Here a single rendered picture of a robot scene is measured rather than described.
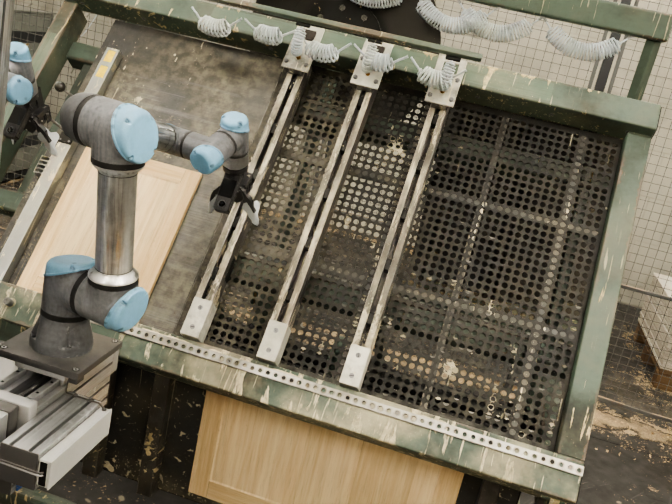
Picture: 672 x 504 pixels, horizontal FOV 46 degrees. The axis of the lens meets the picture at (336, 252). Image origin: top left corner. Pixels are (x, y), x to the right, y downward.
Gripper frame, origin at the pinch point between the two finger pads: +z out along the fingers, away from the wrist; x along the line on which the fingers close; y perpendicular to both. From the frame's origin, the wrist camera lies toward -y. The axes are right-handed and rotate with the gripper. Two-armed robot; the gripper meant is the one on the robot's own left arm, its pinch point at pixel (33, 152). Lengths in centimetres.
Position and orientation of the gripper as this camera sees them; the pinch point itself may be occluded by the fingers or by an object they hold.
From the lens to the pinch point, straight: 262.8
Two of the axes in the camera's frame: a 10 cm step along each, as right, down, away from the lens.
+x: -9.5, -2.7, 1.7
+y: 3.1, -6.5, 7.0
